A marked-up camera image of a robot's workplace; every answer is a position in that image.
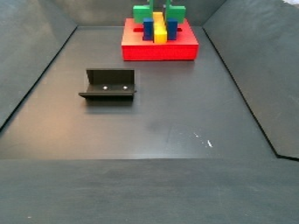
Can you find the yellow long bar block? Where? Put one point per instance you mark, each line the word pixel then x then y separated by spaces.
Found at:
pixel 159 28

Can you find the blue block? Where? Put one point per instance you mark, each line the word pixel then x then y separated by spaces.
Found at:
pixel 171 28
pixel 148 28

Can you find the right blue block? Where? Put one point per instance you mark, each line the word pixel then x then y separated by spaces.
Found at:
pixel 148 28

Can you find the red base board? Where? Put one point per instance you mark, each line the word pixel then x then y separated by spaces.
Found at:
pixel 143 50

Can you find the black U-shaped holder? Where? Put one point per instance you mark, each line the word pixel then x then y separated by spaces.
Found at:
pixel 109 83

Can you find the green arch-shaped block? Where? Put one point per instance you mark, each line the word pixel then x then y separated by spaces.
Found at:
pixel 172 11

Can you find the left blue block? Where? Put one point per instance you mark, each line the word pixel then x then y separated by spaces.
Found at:
pixel 171 28

